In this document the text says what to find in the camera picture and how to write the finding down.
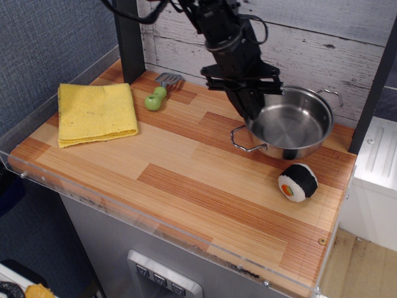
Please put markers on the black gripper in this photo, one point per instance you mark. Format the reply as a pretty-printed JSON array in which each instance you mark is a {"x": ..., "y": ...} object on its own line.
[{"x": 239, "y": 65}]

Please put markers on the stainless steel pot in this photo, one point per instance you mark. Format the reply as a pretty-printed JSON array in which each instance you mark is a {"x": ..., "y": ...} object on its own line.
[{"x": 290, "y": 126}]

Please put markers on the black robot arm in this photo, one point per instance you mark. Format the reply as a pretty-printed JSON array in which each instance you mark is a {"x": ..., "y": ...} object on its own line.
[{"x": 220, "y": 21}]

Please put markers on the plush sushi roll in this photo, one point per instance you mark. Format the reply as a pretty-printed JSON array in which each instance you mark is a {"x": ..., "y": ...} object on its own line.
[{"x": 298, "y": 182}]

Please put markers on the white side cabinet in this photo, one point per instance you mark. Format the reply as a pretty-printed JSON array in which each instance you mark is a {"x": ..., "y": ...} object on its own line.
[{"x": 369, "y": 211}]

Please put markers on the yellow folded cloth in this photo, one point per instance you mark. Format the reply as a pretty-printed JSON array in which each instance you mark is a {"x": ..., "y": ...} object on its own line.
[{"x": 95, "y": 113}]

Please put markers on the silver dispenser button panel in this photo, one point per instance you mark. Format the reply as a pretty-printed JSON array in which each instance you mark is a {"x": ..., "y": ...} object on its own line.
[{"x": 153, "y": 279}]

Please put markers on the yellow object bottom left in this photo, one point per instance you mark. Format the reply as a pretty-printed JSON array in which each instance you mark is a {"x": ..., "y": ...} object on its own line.
[{"x": 38, "y": 291}]

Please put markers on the green handled toy spatula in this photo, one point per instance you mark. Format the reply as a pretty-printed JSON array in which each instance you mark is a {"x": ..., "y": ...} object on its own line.
[{"x": 153, "y": 102}]

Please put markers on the black right frame post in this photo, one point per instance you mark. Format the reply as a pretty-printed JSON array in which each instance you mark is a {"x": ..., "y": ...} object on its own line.
[{"x": 374, "y": 95}]

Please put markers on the black vertical post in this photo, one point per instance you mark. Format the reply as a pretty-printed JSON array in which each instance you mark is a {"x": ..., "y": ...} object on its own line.
[{"x": 130, "y": 48}]

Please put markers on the clear acrylic guard rail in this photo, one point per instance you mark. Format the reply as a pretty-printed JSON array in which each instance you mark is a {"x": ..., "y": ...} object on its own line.
[{"x": 180, "y": 194}]

